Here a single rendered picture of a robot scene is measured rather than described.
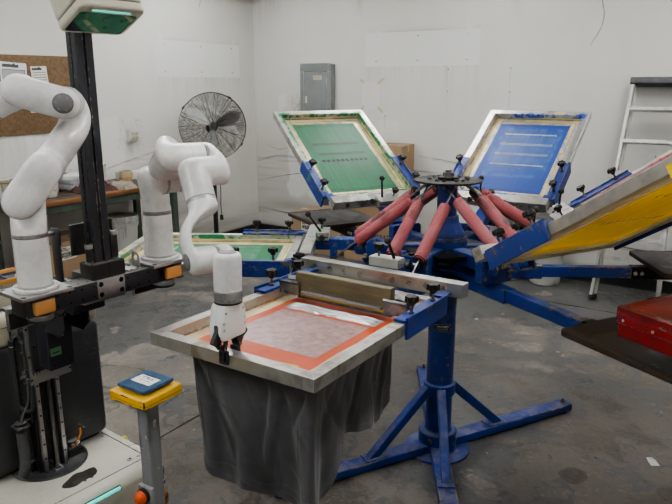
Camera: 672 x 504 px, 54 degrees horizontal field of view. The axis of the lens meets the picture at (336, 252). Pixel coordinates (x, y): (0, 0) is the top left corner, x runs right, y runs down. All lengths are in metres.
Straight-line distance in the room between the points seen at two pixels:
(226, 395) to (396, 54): 5.15
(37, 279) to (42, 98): 0.51
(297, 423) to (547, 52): 4.83
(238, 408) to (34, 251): 0.73
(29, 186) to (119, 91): 4.52
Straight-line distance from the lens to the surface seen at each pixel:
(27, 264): 2.03
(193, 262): 1.76
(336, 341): 1.97
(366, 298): 2.19
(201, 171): 1.86
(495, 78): 6.32
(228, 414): 2.03
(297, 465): 1.95
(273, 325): 2.11
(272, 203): 7.71
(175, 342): 1.94
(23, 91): 1.91
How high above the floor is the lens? 1.71
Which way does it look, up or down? 14 degrees down
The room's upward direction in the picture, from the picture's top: straight up
